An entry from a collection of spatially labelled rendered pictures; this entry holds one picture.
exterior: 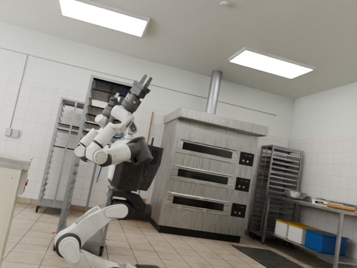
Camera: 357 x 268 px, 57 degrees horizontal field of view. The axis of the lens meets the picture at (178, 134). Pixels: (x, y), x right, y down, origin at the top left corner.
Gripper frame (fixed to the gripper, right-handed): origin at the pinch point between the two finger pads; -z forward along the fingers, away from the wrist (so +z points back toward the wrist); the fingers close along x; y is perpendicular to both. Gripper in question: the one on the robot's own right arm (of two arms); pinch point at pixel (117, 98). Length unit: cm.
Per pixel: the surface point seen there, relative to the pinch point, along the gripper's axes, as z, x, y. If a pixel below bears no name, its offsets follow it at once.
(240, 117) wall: -265, -374, -88
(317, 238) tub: -42, -286, -244
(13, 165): 81, 35, 19
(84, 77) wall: -188, -272, 202
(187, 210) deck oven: -30, -324, -51
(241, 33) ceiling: -230, -123, -59
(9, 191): 94, 30, 16
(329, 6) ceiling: -207, -39, -146
